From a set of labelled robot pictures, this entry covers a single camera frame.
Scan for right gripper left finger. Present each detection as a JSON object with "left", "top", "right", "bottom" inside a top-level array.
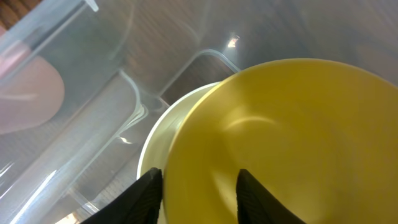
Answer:
[{"left": 81, "top": 167, "right": 163, "bottom": 224}]

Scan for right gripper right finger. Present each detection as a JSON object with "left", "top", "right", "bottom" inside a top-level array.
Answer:
[{"left": 236, "top": 169, "right": 305, "bottom": 224}]

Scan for white small bowl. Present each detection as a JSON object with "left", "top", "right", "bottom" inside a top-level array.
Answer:
[{"left": 136, "top": 82, "right": 217, "bottom": 179}]

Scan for yellow small bowl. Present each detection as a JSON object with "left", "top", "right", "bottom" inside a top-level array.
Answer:
[{"left": 164, "top": 58, "right": 397, "bottom": 223}]

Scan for pink cup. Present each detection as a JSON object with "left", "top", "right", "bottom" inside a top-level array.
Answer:
[{"left": 1, "top": 56, "right": 65, "bottom": 134}]

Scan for clear plastic storage container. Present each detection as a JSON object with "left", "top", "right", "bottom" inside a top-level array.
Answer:
[{"left": 1, "top": 0, "right": 397, "bottom": 223}]

